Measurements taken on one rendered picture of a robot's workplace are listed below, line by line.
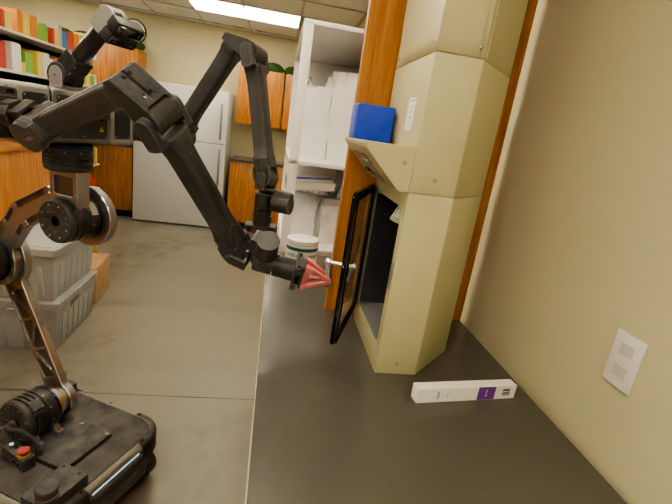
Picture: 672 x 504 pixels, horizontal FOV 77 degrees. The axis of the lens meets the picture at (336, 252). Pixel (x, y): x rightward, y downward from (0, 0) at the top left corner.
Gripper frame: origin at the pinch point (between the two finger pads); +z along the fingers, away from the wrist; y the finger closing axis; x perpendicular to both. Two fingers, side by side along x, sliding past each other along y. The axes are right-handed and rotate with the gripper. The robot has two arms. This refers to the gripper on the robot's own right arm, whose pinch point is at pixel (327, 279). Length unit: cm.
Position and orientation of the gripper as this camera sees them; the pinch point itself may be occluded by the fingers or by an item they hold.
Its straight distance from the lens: 111.6
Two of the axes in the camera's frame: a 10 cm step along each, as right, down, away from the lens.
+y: 0.0, -3.9, 9.2
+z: 9.5, 2.7, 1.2
